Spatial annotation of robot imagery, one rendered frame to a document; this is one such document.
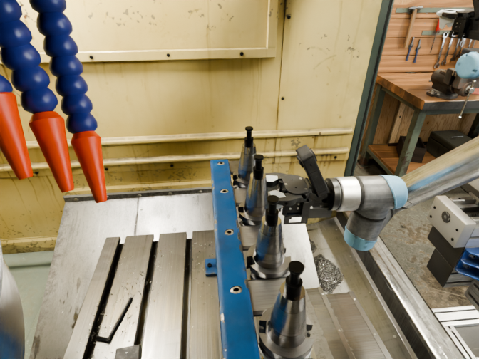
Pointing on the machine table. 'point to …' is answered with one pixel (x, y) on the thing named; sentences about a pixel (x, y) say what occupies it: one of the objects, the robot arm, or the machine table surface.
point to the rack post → (210, 267)
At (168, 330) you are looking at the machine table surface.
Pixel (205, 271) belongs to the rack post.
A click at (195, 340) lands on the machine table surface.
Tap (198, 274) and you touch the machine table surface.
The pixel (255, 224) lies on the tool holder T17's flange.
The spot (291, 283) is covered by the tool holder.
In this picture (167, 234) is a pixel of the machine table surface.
